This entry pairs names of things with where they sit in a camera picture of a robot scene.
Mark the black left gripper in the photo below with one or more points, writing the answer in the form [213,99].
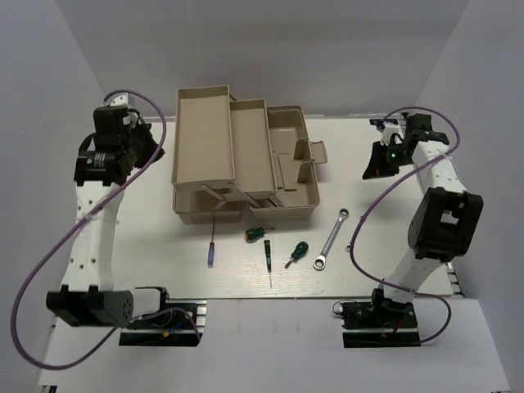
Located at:
[141,127]

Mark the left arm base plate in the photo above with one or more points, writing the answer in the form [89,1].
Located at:
[178,327]

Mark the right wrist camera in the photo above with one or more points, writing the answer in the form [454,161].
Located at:
[390,130]

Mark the large ratchet wrench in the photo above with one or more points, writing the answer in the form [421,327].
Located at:
[319,263]

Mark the beige plastic toolbox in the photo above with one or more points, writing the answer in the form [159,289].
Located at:
[233,155]

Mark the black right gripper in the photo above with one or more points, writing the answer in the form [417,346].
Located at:
[376,167]

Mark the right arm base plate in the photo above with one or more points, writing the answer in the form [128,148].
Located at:
[377,323]

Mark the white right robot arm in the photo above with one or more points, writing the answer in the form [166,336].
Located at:
[446,219]

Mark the blue handled long screwdriver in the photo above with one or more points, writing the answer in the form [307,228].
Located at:
[211,248]

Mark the slim black green precision screwdriver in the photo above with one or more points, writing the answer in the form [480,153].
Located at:
[267,251]

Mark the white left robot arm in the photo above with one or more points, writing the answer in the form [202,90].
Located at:
[121,145]

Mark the stubby green handled screwdriver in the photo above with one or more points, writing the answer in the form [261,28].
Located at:
[300,250]

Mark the stubby green orange-capped screwdriver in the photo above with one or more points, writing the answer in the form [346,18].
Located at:
[253,234]

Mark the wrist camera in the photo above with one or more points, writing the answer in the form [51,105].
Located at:
[122,99]
[390,130]

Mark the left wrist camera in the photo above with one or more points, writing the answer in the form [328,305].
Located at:
[122,99]

